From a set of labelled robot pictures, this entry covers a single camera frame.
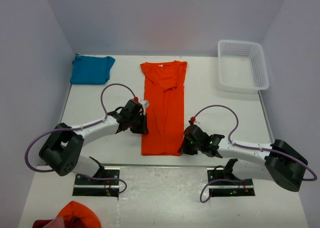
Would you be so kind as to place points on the pink cloth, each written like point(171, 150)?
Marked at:
point(56, 223)

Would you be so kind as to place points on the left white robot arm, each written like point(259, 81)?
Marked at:
point(62, 149)

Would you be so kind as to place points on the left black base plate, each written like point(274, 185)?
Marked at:
point(95, 188)

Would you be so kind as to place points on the orange cloth in pile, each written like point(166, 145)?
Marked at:
point(75, 214)

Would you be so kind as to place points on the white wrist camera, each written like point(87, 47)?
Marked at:
point(197, 123)
point(145, 104)

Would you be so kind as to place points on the dark red cloth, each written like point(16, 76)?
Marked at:
point(44, 223)

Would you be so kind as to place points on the folded blue t shirt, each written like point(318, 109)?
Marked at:
point(88, 70)

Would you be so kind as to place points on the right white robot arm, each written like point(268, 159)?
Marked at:
point(277, 162)

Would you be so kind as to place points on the white plastic basket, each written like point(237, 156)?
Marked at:
point(242, 67)

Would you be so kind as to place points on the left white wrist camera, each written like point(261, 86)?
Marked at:
point(145, 104)

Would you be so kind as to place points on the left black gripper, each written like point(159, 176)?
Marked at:
point(143, 129)

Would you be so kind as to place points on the orange t shirt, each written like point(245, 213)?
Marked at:
point(165, 91)

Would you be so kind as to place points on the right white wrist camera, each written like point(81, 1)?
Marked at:
point(197, 123)

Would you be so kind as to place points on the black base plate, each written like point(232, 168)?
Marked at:
point(95, 188)
point(228, 189)

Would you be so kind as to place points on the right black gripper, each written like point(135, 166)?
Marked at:
point(185, 149)

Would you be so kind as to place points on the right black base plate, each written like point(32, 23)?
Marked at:
point(228, 189)

